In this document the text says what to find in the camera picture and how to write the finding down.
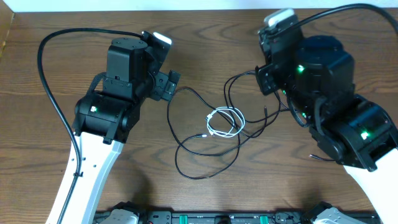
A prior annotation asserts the white USB cable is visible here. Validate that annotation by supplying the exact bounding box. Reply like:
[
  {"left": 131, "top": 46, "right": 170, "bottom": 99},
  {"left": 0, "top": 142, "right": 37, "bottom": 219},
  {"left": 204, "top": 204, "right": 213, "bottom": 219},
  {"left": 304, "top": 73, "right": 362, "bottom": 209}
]
[{"left": 205, "top": 106, "right": 246, "bottom": 138}]

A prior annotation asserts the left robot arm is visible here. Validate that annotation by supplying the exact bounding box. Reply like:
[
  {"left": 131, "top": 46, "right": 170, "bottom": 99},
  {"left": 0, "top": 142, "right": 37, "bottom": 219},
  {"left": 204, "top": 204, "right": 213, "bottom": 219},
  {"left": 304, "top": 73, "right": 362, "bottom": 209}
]
[{"left": 47, "top": 33, "right": 180, "bottom": 223}]

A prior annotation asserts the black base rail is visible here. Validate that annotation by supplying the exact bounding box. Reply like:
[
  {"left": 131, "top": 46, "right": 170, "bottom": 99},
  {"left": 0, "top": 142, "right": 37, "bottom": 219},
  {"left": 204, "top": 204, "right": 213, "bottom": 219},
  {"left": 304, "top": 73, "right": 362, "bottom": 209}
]
[{"left": 93, "top": 202, "right": 382, "bottom": 224}]

